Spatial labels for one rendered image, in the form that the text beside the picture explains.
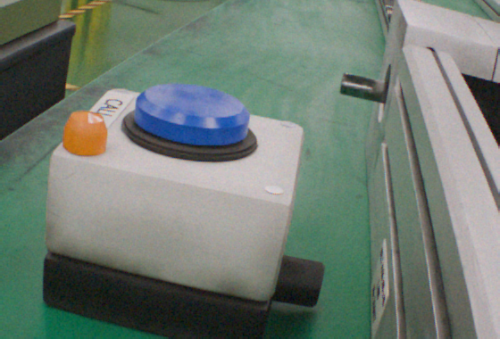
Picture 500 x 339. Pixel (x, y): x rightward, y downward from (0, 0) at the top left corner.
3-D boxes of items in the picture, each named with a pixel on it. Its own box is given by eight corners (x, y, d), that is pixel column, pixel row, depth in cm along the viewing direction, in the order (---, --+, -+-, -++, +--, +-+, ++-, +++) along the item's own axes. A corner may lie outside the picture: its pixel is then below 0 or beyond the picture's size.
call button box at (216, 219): (95, 217, 36) (111, 77, 33) (317, 265, 35) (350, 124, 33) (39, 305, 28) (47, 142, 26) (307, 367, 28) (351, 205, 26)
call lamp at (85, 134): (70, 135, 28) (73, 101, 27) (111, 144, 28) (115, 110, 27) (56, 150, 26) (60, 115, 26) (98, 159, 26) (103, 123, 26)
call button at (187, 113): (144, 122, 32) (151, 72, 31) (247, 144, 32) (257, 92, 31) (117, 159, 28) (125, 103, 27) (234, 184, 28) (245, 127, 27)
